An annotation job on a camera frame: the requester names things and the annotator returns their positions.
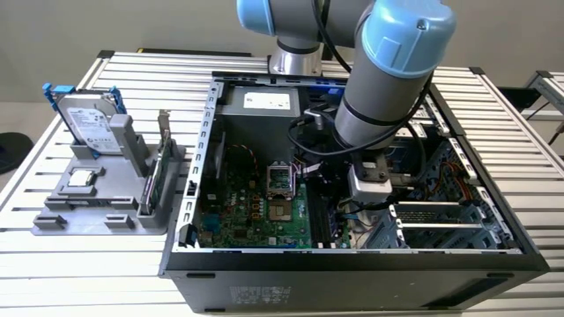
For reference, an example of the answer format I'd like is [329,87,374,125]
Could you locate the black RAM slot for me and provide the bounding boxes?
[311,184,326,249]
[306,180,321,249]
[317,194,331,249]

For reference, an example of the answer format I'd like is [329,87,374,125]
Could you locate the metal socket cover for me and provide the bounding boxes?
[266,160,294,199]

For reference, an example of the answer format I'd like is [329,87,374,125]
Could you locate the CPU socket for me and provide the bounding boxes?
[266,197,294,223]

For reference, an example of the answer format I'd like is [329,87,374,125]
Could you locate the grey power supply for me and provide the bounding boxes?
[217,86,302,164]

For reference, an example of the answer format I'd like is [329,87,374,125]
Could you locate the grey metal drive cage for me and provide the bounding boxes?
[382,87,443,176]

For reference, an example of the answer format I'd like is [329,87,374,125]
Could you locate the green motherboard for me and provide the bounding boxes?
[195,145,353,250]

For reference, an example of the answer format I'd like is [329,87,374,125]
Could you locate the blue expansion slot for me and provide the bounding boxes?
[239,243,297,250]

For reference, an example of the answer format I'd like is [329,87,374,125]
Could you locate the grey disk bay cage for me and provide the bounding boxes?
[389,199,515,250]

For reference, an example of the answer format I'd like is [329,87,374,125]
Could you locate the black PC case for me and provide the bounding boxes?
[157,71,551,314]

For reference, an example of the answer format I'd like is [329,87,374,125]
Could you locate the graphics card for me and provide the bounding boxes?
[138,108,178,214]

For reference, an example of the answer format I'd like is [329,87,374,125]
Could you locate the grey parts rack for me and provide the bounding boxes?
[30,114,194,236]

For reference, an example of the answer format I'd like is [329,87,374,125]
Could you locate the metal slat side table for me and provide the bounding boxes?
[518,69,564,120]

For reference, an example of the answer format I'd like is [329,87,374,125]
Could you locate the silver CPU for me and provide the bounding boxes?
[65,168,97,186]

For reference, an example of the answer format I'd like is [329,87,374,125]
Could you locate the hard disk in blue carrier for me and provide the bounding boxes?
[41,83,127,156]

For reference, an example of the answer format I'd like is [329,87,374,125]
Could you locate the black round base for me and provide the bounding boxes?
[0,131,34,174]

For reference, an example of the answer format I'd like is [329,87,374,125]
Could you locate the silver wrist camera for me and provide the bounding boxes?
[346,164,394,203]

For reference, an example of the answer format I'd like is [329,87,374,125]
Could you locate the twisted red black fan wire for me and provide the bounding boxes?
[226,143,261,176]

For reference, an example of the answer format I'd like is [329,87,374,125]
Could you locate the orange yellow power wires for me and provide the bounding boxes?
[430,160,474,202]

